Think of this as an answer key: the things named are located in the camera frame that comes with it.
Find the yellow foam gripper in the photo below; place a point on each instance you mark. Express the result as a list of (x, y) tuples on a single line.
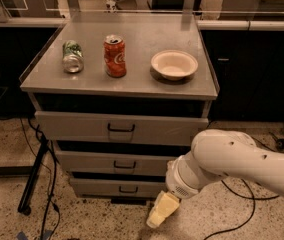
[(178, 183)]

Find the grey drawer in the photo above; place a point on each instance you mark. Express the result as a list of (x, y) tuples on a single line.
[(115, 188), (111, 163), (136, 129)]

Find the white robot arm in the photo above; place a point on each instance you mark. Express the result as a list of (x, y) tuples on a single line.
[(214, 155)]

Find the grey bottom drawer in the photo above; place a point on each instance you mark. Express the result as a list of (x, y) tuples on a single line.
[(115, 188)]

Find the grey drawer cabinet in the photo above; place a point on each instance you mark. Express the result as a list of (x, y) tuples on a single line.
[(142, 91)]

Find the grey top drawer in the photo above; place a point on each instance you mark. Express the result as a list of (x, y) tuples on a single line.
[(136, 129)]

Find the white paper bowl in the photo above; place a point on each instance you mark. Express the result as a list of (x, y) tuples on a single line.
[(174, 65)]

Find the black stand leg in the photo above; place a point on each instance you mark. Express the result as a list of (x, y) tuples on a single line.
[(24, 205)]

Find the red cola can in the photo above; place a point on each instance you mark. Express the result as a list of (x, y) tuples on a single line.
[(114, 55)]

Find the green soda can lying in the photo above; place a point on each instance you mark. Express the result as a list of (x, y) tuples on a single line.
[(72, 61)]

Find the white horizontal rail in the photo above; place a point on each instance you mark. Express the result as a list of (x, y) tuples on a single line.
[(202, 24)]

